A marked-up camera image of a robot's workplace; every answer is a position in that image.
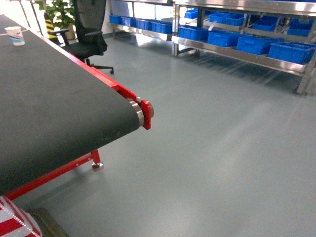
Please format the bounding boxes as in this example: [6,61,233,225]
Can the black office chair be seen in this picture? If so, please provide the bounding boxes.
[52,0,114,74]

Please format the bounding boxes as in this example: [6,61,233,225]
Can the black conveyor belt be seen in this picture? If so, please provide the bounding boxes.
[0,14,142,196]

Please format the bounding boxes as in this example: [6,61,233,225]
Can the green potted plant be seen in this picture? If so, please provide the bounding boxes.
[32,0,75,42]

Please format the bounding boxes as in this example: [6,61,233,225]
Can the stainless steel flow rack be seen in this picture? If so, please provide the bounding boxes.
[108,0,316,94]

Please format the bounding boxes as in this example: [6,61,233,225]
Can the white paper cup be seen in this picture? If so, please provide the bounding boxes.
[5,26,25,46]

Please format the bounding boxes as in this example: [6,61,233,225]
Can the red conveyor frame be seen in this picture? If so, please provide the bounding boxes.
[4,34,155,201]

